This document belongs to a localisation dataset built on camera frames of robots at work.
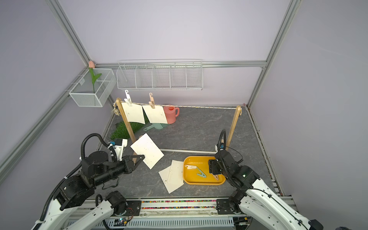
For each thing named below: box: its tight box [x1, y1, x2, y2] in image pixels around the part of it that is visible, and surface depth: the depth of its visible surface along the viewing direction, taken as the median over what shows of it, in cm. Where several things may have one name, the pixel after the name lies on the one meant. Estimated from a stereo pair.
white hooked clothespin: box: [123, 89, 133, 107], surface depth 62 cm
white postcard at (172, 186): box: [158, 165, 185, 195], surface depth 83 cm
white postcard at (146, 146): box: [130, 132, 165, 170], surface depth 67 cm
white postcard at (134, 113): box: [121, 102, 146, 125], surface depth 68 cm
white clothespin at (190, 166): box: [184, 164, 197, 170], surface depth 88 cm
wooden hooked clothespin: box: [148, 92, 156, 109], surface depth 61 cm
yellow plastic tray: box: [183, 156, 226, 185], surface depth 86 cm
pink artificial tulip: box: [88, 60, 103, 94], surface depth 92 cm
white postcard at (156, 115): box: [141, 105, 168, 124], surface depth 68 cm
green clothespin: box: [196, 166, 207, 178], surface depth 85 cm
